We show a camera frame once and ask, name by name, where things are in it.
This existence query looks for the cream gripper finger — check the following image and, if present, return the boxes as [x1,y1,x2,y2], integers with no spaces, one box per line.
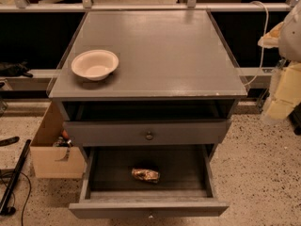
[258,22,284,49]
[261,61,301,123]

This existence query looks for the crushed orange metallic can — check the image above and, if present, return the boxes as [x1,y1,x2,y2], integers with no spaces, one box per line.
[132,169,160,184]

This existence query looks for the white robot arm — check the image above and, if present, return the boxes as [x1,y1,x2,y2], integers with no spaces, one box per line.
[258,1,301,124]

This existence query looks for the open grey lower drawer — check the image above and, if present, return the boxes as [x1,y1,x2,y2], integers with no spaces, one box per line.
[69,145,229,218]

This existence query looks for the round metal drawer knob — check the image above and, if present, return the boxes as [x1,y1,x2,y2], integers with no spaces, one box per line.
[146,132,154,140]

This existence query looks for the grey wooden drawer cabinet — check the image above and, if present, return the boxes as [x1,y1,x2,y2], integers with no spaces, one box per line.
[46,9,248,162]

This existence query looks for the closed grey upper drawer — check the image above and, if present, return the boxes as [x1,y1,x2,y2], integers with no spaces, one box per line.
[63,120,231,147]

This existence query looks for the white paper bowl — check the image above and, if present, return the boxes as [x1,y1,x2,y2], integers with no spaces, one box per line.
[71,50,119,81]

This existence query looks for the items inside cardboard box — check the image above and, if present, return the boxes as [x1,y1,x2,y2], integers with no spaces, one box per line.
[53,130,72,147]

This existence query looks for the brown cardboard box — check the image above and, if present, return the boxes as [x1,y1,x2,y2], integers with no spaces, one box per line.
[30,103,86,178]

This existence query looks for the black bag on ledge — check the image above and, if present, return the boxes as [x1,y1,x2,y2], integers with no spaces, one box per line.
[0,61,33,77]

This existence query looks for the black flat tool on floor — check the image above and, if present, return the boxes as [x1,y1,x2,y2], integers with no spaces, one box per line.
[0,137,20,147]

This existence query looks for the black stand pole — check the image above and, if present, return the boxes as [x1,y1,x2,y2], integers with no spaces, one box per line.
[0,139,31,216]

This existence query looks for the black cable on floor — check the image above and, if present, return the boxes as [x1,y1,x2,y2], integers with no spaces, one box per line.
[0,169,33,226]

